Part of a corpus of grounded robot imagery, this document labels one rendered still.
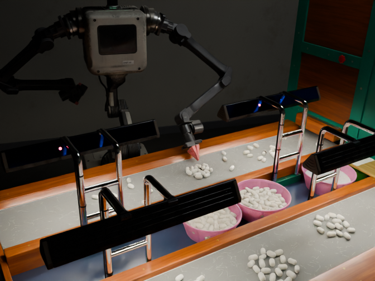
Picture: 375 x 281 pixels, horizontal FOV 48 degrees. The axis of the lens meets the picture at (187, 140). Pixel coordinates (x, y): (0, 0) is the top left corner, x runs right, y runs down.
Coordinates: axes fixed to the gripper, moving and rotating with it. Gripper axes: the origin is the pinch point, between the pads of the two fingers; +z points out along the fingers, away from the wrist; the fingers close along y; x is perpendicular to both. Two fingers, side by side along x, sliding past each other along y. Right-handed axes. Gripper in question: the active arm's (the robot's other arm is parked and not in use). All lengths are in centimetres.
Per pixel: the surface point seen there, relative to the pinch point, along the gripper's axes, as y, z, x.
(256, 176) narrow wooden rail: 15.4, 22.3, -19.9
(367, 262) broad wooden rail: 11, 74, -64
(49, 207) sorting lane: -78, 5, 0
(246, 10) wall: 155, -153, 72
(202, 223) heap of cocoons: -26, 37, -28
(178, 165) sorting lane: -10.5, -0.2, 3.1
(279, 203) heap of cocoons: 12, 40, -32
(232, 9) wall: 142, -157, 73
